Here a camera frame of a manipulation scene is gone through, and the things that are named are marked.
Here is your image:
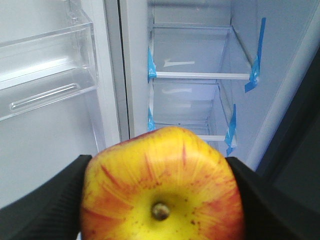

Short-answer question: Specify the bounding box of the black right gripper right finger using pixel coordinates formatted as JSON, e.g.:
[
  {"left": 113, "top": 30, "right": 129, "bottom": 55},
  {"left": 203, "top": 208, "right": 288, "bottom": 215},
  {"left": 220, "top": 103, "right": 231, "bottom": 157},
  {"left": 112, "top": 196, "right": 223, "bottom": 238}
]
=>
[{"left": 226, "top": 157, "right": 320, "bottom": 240}]

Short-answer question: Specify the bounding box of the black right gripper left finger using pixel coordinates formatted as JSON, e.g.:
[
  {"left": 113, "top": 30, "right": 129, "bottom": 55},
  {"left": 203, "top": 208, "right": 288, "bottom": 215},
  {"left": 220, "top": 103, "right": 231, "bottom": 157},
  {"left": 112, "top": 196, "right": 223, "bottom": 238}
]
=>
[{"left": 0, "top": 155, "right": 92, "bottom": 240}]

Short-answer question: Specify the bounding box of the red yellow apple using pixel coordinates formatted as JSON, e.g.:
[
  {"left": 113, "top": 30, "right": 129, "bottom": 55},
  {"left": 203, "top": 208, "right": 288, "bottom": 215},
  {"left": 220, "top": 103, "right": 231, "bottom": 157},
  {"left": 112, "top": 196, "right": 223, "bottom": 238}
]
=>
[{"left": 80, "top": 127, "right": 246, "bottom": 240}]

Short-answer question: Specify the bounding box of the open fridge door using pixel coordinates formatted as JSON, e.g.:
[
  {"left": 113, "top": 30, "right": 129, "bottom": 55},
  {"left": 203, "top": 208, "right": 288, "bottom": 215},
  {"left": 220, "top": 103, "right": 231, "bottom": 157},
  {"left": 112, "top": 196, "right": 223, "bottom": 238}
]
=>
[{"left": 0, "top": 0, "right": 120, "bottom": 206}]

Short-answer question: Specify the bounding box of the middle glass fridge shelf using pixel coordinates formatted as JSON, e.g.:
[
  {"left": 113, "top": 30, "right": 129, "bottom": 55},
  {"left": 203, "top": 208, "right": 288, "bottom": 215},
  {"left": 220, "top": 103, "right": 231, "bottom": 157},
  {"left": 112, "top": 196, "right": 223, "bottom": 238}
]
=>
[{"left": 148, "top": 81, "right": 236, "bottom": 143}]

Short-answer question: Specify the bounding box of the glass fridge shelf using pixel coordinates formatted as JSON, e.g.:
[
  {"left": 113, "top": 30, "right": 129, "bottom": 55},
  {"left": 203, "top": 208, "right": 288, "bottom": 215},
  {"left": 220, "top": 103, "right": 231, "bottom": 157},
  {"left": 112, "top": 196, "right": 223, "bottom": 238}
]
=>
[
  {"left": 148, "top": 81, "right": 236, "bottom": 143},
  {"left": 148, "top": 24, "right": 253, "bottom": 81}
]

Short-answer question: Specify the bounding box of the dark grey fridge body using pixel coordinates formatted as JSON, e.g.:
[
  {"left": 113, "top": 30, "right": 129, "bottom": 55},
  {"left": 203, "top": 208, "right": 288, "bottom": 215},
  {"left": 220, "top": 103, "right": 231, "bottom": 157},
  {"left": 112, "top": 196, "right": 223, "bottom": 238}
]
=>
[{"left": 117, "top": 0, "right": 320, "bottom": 206}]

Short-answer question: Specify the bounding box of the upper glass fridge shelf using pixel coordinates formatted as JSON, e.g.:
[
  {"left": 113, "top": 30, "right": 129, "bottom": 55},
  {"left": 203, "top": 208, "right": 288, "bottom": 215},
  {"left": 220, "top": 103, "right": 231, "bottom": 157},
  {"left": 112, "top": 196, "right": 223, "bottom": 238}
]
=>
[{"left": 148, "top": 24, "right": 253, "bottom": 81}]

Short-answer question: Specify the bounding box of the upper clear door bin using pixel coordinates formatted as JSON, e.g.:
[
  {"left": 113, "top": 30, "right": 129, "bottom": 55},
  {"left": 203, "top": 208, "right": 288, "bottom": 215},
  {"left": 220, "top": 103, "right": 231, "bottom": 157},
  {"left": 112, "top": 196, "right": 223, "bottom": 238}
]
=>
[{"left": 0, "top": 0, "right": 98, "bottom": 120}]

